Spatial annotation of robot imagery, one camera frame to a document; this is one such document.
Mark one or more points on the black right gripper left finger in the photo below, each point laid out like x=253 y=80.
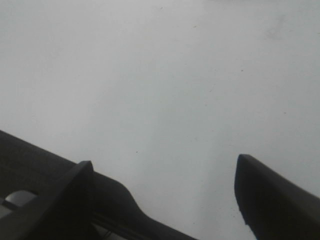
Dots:
x=63 y=212

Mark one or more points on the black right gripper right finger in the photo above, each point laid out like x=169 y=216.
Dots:
x=273 y=207

